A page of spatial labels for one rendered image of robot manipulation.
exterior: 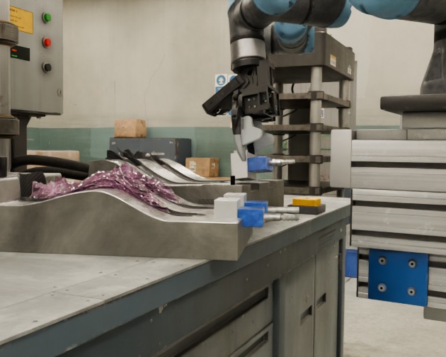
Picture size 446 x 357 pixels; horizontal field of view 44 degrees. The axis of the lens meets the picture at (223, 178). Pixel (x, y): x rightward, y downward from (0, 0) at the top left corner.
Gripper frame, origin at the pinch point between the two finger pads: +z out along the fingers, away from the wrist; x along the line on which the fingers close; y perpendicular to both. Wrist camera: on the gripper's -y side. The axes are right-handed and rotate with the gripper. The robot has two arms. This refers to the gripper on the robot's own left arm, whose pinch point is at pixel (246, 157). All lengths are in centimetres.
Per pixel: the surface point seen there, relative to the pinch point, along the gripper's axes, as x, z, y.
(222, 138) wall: 637, -152, -296
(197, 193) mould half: -6.3, 7.3, -8.7
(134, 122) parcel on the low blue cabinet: 585, -184, -416
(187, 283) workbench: -39.1, 23.6, 6.2
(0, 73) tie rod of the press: -1, -31, -68
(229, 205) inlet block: -28.8, 12.5, 8.6
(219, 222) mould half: -33.8, 15.2, 9.0
